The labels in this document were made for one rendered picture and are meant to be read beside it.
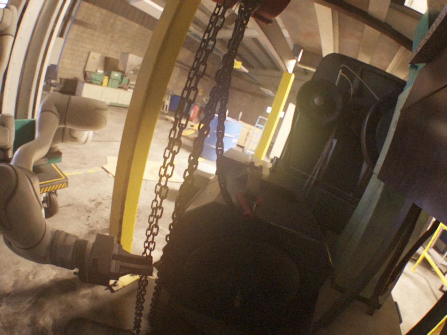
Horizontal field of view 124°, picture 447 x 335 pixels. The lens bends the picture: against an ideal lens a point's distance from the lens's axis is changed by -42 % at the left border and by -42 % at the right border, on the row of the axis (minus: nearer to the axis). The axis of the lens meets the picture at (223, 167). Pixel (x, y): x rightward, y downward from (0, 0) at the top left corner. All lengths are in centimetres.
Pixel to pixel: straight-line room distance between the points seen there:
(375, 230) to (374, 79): 96
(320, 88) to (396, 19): 68
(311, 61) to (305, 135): 129
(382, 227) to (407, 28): 109
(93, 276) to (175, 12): 86
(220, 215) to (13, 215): 44
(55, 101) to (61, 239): 56
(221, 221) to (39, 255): 45
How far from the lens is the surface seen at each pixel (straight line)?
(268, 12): 48
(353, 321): 83
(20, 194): 39
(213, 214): 51
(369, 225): 85
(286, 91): 231
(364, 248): 86
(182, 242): 58
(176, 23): 85
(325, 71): 146
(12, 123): 113
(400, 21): 144
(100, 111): 91
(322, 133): 137
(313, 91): 128
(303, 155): 137
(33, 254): 52
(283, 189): 72
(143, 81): 82
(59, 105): 89
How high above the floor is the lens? 105
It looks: 15 degrees down
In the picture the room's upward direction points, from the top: 20 degrees clockwise
